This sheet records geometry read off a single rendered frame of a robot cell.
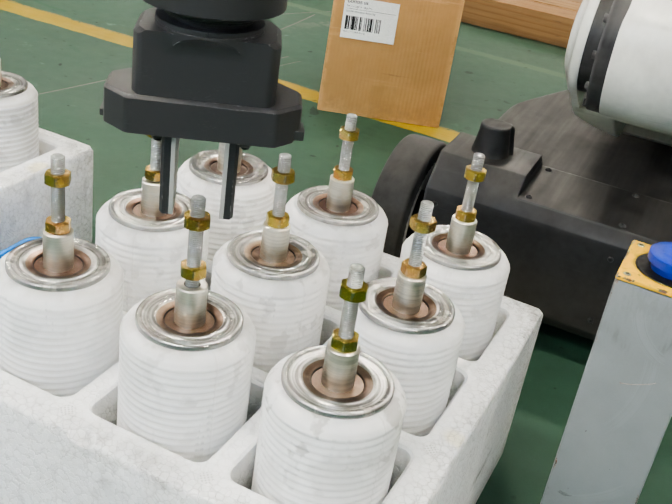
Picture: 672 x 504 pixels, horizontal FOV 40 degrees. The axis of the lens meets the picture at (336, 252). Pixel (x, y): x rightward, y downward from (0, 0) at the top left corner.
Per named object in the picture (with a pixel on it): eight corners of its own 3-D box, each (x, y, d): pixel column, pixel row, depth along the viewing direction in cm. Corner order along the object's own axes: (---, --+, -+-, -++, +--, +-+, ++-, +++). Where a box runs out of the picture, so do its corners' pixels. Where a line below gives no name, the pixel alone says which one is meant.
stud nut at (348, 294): (332, 294, 58) (334, 282, 57) (347, 284, 59) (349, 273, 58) (357, 307, 57) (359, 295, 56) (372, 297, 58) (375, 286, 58)
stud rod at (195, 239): (181, 295, 64) (188, 197, 60) (188, 288, 64) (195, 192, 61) (194, 299, 63) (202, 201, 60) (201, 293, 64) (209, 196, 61)
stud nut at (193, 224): (177, 226, 61) (178, 215, 60) (189, 216, 62) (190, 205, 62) (203, 234, 60) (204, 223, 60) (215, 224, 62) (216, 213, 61)
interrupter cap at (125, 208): (127, 187, 82) (127, 180, 82) (209, 204, 82) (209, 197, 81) (94, 224, 76) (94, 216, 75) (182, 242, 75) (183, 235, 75)
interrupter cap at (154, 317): (117, 306, 66) (118, 298, 65) (213, 287, 70) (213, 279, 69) (162, 365, 60) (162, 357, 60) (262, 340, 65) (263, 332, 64)
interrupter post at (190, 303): (166, 318, 65) (168, 278, 64) (197, 311, 67) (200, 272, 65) (181, 336, 64) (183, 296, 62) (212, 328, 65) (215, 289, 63)
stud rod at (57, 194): (64, 252, 68) (63, 158, 64) (50, 251, 68) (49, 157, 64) (66, 245, 69) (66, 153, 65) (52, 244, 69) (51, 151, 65)
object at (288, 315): (319, 415, 86) (347, 247, 78) (281, 479, 78) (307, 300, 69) (226, 384, 88) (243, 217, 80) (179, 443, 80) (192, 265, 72)
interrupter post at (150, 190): (145, 205, 80) (146, 170, 78) (171, 210, 80) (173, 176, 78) (135, 217, 78) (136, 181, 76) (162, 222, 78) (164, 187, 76)
